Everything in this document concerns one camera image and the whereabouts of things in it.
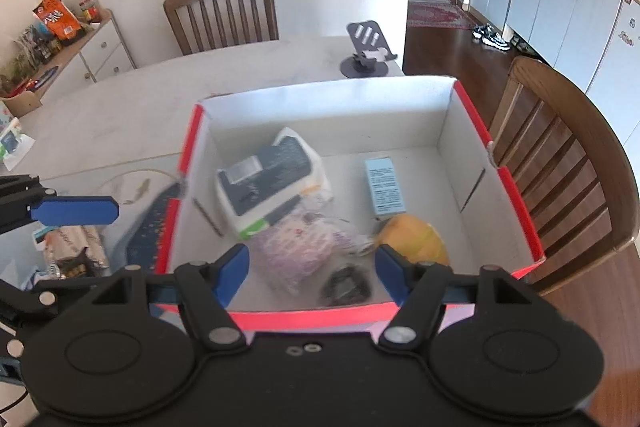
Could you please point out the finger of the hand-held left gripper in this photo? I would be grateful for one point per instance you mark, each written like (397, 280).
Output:
(47, 299)
(75, 210)

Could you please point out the grey phone stand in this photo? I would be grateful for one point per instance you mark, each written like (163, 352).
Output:
(367, 42)

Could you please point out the patterned door rug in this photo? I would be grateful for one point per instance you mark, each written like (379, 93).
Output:
(437, 16)

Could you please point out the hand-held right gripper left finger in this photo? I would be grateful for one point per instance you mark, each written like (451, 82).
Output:
(231, 274)

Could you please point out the red cardboard shoe box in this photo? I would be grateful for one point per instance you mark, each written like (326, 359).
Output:
(325, 117)

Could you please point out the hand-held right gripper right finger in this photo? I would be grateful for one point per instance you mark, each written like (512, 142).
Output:
(392, 274)

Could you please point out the small wooden tray box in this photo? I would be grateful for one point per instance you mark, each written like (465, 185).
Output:
(20, 103)

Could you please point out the white snack packet orange picture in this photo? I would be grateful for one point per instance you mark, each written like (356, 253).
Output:
(40, 238)

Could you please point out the white sideboard cabinet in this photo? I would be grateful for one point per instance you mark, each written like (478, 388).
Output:
(100, 47)

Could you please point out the green white wipes packet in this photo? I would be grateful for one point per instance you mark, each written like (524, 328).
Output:
(12, 144)

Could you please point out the dark blue speckled hand fan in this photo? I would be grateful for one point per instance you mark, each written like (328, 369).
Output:
(150, 227)

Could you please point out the small black object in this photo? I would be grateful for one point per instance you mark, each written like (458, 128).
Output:
(347, 287)

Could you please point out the crumpled gold foil bag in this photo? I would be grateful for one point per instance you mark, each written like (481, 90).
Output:
(75, 242)

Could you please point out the grey lower cabinet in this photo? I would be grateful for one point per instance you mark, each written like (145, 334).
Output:
(560, 7)

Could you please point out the white cabinet with stickers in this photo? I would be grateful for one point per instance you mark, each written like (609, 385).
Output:
(620, 47)

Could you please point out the blue round pad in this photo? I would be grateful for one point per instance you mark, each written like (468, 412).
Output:
(47, 74)

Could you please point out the pair of sneakers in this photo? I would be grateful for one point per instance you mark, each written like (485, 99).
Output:
(492, 38)

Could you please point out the light blue small carton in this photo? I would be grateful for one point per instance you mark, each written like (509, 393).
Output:
(384, 187)

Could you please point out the yellow round soft object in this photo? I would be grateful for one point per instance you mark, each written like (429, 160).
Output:
(415, 237)

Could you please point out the pink patterned plastic bag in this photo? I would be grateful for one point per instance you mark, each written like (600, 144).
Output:
(300, 252)

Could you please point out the orange snack bag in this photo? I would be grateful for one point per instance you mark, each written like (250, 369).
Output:
(57, 19)

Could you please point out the dark blue white tissue pack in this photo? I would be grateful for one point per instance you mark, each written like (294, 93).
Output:
(270, 177)

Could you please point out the dark packet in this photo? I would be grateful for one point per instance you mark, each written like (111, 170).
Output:
(72, 268)

